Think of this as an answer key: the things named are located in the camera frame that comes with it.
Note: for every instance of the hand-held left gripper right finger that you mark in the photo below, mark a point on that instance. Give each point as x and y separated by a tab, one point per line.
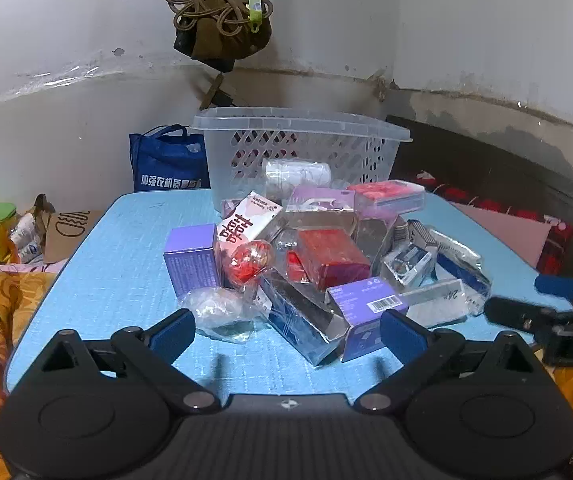
402	335

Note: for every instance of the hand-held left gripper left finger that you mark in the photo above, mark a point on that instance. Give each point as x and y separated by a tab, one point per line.
172	332

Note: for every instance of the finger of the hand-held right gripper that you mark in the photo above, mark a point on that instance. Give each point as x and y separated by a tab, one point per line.
516	312
560	286

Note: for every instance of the clear pale ball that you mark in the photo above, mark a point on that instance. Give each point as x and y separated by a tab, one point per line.
214	310

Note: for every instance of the opaque purple box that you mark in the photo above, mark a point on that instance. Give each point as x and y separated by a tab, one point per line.
191	260

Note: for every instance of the pink white box red print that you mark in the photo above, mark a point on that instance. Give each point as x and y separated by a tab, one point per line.
246	220

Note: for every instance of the red clear box purple base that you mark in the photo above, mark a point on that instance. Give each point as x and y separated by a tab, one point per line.
391	197

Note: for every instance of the clear plastic basket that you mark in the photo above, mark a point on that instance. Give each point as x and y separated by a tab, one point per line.
311	135

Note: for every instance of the red patterned blanket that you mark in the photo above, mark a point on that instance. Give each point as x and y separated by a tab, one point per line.
558	245

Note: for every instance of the white box with handwritten label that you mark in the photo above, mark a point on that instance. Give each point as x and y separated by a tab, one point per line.
439	302

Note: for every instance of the purple box with barcode label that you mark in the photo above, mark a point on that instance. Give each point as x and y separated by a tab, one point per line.
361	305

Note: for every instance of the dark blue box clear wrap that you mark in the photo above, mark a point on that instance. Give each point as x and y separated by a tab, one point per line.
463	270

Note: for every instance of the clear box with black item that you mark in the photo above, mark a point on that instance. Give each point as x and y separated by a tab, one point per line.
409	265

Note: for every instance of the pink board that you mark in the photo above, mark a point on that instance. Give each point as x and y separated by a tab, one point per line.
506	232

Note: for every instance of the silver foil box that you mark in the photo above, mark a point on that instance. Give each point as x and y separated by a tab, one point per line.
374	240

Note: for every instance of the red box in clear case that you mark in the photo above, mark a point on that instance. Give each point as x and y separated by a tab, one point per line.
336	257

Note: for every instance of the white striped small box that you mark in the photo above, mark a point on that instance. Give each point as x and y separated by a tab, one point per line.
421	234

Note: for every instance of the blue silver box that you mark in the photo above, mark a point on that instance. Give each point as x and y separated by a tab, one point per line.
296	322

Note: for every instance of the red ball in clear wrap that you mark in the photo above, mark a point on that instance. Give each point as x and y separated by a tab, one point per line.
251	260

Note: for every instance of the dark wooden headboard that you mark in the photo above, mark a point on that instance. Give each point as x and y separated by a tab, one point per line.
491	160

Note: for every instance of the cardboard box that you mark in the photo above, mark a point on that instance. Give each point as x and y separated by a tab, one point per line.
69	230

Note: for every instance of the lilac clear box white print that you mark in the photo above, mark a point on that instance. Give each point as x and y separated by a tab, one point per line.
319	199

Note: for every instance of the blue tote bag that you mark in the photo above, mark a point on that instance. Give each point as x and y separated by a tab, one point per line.
166	160

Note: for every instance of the white plastic packets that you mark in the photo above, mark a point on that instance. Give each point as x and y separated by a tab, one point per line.
26	240

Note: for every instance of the white roll in clear wrap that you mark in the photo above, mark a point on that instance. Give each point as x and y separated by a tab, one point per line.
297	174

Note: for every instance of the olive hanging bag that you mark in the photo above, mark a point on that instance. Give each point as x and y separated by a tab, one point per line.
226	40

